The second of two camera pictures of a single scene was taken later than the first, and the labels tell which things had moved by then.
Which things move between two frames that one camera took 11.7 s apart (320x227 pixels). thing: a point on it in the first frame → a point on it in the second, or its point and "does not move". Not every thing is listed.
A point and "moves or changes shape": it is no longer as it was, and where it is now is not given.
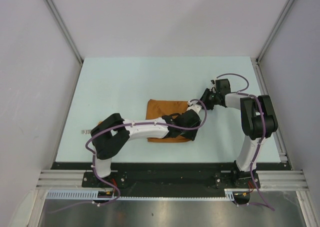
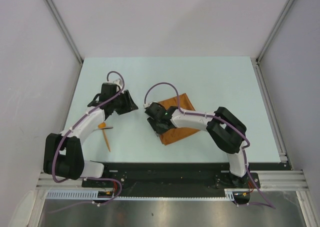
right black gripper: (204, 99) → (158, 131)
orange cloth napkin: (157, 108) moves or changes shape
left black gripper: (191, 135) → (129, 105)
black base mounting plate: (173, 179) does not move
